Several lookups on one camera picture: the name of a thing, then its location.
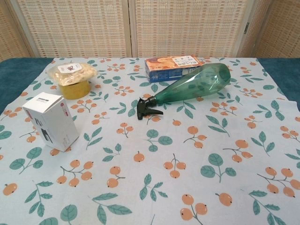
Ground clear bag of snacks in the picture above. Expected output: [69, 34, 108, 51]
[46, 62, 98, 86]

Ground white cardboard box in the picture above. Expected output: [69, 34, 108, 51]
[22, 92, 80, 152]

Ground green plastic spray bottle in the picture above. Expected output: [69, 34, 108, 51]
[137, 62, 233, 121]

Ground floral fruit print tablecloth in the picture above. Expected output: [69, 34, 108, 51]
[0, 57, 300, 225]

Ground orange and blue snack box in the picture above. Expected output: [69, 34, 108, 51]
[144, 55, 203, 83]

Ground woven bamboo folding screen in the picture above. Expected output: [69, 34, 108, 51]
[0, 0, 300, 59]

